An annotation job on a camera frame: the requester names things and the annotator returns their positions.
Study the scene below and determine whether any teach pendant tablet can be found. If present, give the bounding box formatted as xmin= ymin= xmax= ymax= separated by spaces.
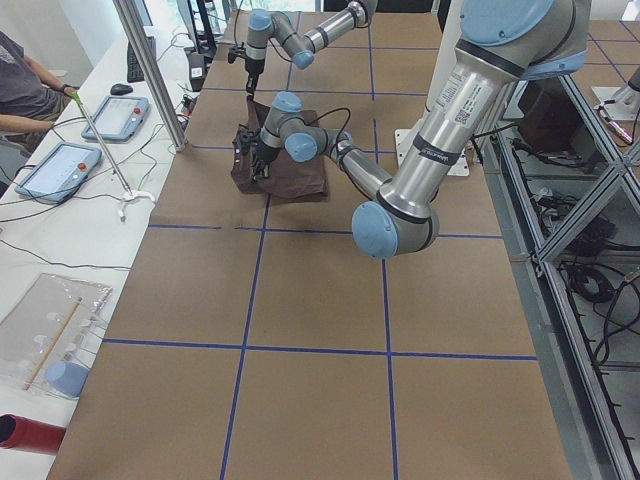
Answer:
xmin=14 ymin=142 xmax=102 ymax=204
xmin=91 ymin=95 xmax=150 ymax=143

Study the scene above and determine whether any lower teach pendant tablet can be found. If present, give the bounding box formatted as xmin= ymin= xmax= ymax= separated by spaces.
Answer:
xmin=14 ymin=142 xmax=102 ymax=204

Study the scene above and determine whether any long metal rod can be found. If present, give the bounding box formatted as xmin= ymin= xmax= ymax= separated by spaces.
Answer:
xmin=71 ymin=92 xmax=156 ymax=223

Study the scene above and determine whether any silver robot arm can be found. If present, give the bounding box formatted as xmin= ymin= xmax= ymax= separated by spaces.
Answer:
xmin=228 ymin=1 xmax=378 ymax=97
xmin=251 ymin=1 xmax=591 ymax=259

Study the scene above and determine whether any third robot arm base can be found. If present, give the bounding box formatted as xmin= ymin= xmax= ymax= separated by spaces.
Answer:
xmin=592 ymin=69 xmax=639 ymax=122

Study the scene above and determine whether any dark brown t-shirt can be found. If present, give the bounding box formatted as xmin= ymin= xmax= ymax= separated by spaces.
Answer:
xmin=230 ymin=97 xmax=329 ymax=200

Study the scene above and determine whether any red cylinder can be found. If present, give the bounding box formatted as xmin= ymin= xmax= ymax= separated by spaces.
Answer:
xmin=1 ymin=414 xmax=66 ymax=455

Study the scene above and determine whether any aluminium frame post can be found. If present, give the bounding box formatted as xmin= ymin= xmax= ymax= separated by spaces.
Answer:
xmin=113 ymin=0 xmax=187 ymax=152

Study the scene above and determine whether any black keyboard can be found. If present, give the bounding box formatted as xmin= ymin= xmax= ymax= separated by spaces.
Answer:
xmin=126 ymin=36 xmax=156 ymax=83

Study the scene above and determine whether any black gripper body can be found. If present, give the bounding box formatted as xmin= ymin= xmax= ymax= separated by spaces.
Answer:
xmin=233 ymin=127 xmax=270 ymax=183
xmin=228 ymin=44 xmax=265 ymax=97

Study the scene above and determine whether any seated person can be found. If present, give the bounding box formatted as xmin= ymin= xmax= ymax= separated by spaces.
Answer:
xmin=0 ymin=32 xmax=78 ymax=153

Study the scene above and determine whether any black computer mouse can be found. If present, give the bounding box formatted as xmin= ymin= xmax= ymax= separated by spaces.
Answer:
xmin=110 ymin=83 xmax=133 ymax=96

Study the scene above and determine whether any light blue cup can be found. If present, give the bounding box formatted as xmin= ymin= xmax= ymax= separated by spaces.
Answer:
xmin=45 ymin=361 xmax=90 ymax=399

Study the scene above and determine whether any upper teach pendant tablet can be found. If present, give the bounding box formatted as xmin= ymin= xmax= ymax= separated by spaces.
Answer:
xmin=91 ymin=95 xmax=150 ymax=143

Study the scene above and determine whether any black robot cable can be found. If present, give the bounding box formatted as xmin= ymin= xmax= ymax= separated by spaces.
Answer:
xmin=304 ymin=107 xmax=356 ymax=151

